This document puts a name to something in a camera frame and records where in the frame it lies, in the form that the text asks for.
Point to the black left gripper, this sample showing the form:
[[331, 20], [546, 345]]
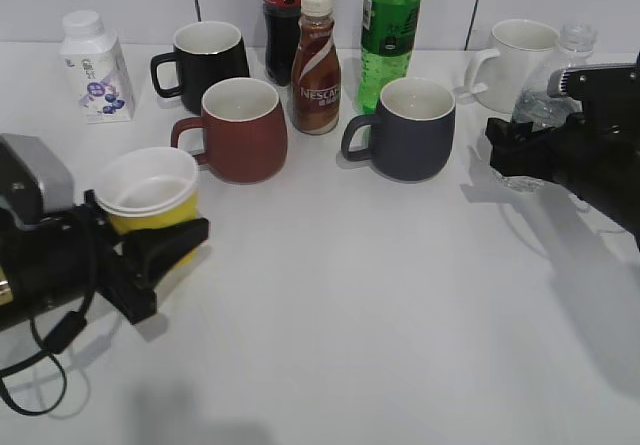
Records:
[[77, 254]]

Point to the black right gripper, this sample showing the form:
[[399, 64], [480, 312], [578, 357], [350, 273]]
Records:
[[599, 166]]

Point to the yellow paper cup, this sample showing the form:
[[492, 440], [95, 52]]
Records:
[[149, 188]]

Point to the white ceramic mug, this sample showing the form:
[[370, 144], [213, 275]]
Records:
[[496, 74]]

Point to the dark grey ceramic mug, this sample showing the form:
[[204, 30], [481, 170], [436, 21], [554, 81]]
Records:
[[409, 136]]

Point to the red ceramic mug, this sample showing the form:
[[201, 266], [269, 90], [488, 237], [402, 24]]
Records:
[[244, 130]]

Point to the green soda bottle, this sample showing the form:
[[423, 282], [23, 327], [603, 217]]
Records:
[[387, 40]]

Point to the white yogurt drink bottle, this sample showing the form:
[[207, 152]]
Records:
[[96, 70]]

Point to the black ceramic mug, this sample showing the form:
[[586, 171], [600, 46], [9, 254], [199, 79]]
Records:
[[204, 54]]

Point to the Nescafe coffee bottle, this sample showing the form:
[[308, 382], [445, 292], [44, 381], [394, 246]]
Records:
[[316, 72]]

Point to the cola bottle red label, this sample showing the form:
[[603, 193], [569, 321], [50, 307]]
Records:
[[283, 32]]

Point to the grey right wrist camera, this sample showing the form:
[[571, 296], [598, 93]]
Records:
[[612, 84]]

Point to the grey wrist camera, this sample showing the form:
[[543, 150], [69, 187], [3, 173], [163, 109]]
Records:
[[612, 84], [35, 183]]

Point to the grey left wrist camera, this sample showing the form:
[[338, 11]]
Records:
[[35, 183]]

